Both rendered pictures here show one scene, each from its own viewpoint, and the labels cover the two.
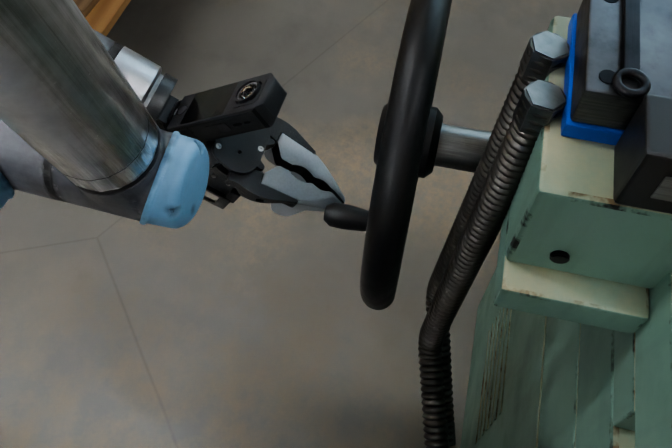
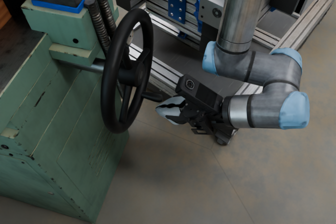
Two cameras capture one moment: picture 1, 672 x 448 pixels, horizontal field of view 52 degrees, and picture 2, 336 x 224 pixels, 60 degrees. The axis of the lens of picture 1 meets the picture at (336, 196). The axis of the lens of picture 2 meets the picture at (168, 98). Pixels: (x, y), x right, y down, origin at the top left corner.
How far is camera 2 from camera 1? 77 cm
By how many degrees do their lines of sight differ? 66
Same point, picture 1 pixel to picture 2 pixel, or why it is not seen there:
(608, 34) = not seen: outside the picture
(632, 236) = not seen: outside the picture
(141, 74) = (235, 102)
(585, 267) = not seen: hidden behind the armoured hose
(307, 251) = not seen: outside the picture
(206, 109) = (206, 92)
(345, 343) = (157, 208)
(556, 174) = not seen: outside the picture
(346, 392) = (158, 187)
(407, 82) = (134, 11)
